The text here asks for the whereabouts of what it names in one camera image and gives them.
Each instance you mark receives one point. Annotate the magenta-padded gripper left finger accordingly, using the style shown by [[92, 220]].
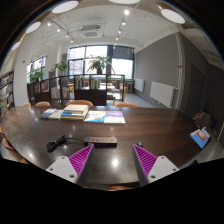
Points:
[[65, 167]]

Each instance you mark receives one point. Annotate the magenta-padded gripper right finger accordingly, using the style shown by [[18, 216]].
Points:
[[158, 167]]

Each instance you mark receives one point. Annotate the black power strip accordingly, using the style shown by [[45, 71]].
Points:
[[100, 141]]

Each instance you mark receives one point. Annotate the blue box with red print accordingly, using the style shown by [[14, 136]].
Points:
[[199, 137]]

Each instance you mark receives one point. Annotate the blue flat book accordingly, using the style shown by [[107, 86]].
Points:
[[49, 113]]

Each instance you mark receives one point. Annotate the stack of beige books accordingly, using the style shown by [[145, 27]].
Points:
[[75, 111]]

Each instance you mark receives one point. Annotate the white and blue picture book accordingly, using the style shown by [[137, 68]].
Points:
[[95, 116]]

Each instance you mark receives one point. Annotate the dark brown chair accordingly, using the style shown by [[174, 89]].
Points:
[[201, 119]]

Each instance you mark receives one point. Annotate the purple and white book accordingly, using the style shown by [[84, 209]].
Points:
[[114, 116]]

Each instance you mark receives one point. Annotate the dark low shelf unit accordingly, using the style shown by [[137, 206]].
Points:
[[95, 96]]

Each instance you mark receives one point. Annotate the dark grey door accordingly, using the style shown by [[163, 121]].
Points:
[[195, 90]]

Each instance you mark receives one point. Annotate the trailing potted green plant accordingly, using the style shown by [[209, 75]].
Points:
[[36, 75]]

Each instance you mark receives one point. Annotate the small potted green plant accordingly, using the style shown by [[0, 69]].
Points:
[[61, 67]]

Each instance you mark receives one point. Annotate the large window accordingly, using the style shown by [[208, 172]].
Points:
[[121, 68]]

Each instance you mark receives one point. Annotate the large potted green plant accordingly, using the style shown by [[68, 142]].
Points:
[[99, 63]]

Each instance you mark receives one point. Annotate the ceiling air conditioner vent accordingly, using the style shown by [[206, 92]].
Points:
[[90, 31]]

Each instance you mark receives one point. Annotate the round white pendant lamps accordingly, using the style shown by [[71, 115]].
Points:
[[172, 16]]

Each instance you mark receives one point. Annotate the ceiling spot lights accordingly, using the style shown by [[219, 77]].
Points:
[[126, 12]]

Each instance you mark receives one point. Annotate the large white wall radiator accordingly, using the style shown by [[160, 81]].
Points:
[[162, 94]]

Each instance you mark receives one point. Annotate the small white wall radiator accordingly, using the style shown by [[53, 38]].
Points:
[[138, 85]]

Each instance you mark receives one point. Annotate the wall bookshelf with books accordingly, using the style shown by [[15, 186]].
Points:
[[6, 91]]

